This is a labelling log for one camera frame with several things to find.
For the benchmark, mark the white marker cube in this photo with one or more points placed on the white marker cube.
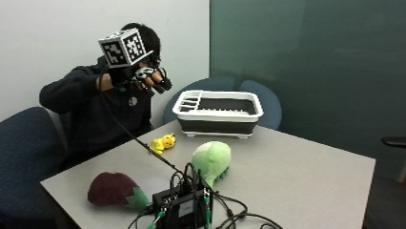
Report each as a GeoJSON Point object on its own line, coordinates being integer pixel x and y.
{"type": "Point", "coordinates": [124, 47]}

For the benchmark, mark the white and black dish tub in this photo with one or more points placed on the white and black dish tub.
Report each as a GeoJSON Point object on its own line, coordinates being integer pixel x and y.
{"type": "Point", "coordinates": [217, 109]}

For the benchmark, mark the the person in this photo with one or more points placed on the the person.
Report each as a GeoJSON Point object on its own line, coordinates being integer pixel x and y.
{"type": "Point", "coordinates": [88, 108]}

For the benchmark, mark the yellow plush toy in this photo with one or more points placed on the yellow plush toy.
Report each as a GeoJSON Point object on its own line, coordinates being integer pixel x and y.
{"type": "Point", "coordinates": [162, 143]}

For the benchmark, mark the green plush toy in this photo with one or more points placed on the green plush toy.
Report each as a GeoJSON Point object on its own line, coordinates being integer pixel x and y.
{"type": "Point", "coordinates": [210, 160]}

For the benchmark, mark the dark red strawberry plush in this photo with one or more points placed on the dark red strawberry plush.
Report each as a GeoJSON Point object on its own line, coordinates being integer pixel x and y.
{"type": "Point", "coordinates": [112, 189]}

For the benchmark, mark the dark blue office chair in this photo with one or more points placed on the dark blue office chair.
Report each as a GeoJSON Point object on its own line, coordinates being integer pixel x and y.
{"type": "Point", "coordinates": [25, 165]}

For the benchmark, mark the black electronics box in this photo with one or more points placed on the black electronics box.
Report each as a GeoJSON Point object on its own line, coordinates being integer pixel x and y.
{"type": "Point", "coordinates": [181, 210]}

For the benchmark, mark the black chair armrest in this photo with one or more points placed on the black chair armrest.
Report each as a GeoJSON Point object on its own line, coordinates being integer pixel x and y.
{"type": "Point", "coordinates": [395, 141]}

